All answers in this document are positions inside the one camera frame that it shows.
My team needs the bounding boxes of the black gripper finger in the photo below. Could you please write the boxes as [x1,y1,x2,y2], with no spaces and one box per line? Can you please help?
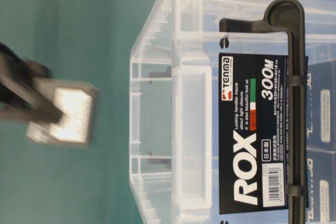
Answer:
[1,73,62,123]
[1,43,50,82]

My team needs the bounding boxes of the clear plastic storage case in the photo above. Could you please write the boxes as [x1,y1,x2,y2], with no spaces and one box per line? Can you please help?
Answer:
[129,0,335,223]

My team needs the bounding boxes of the dark blue box upper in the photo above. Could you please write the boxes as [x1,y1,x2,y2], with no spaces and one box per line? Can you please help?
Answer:
[306,60,335,150]

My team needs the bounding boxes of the dark blue box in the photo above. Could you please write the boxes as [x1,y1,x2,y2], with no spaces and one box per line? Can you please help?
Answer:
[306,148,335,223]
[306,60,335,150]

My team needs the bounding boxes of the dark blue box lower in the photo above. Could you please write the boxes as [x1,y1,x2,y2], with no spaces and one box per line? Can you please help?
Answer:
[306,148,335,223]

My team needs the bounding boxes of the black ROX product label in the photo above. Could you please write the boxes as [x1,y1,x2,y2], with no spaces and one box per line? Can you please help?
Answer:
[218,52,308,215]

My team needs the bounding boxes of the black case locking handle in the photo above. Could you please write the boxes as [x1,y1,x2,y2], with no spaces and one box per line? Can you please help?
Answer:
[219,0,308,223]

